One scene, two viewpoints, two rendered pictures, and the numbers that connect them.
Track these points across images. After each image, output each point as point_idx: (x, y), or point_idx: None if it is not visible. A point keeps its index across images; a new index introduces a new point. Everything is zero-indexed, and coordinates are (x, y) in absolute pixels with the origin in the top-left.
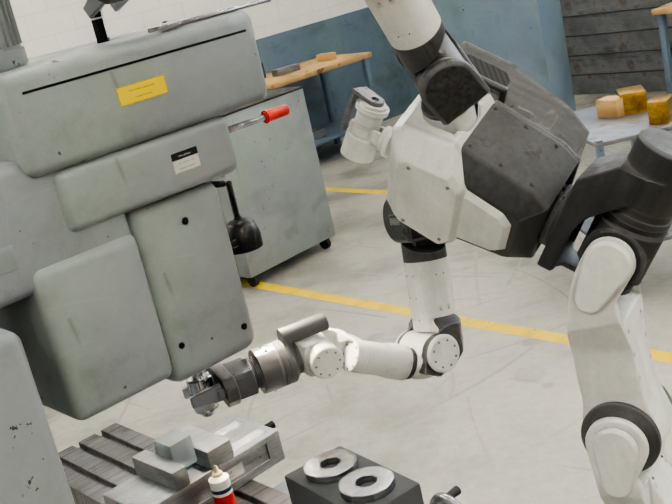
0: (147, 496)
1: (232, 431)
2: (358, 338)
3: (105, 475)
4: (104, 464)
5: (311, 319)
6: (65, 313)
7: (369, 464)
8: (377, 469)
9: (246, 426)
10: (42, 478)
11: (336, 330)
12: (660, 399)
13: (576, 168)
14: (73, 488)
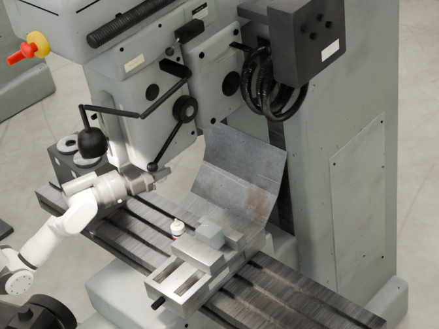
0: (227, 221)
1: (179, 283)
2: (49, 223)
3: (300, 297)
4: (309, 312)
5: (70, 181)
6: None
7: (68, 160)
8: (63, 149)
9: (169, 288)
10: None
11: (61, 217)
12: None
13: None
14: (322, 285)
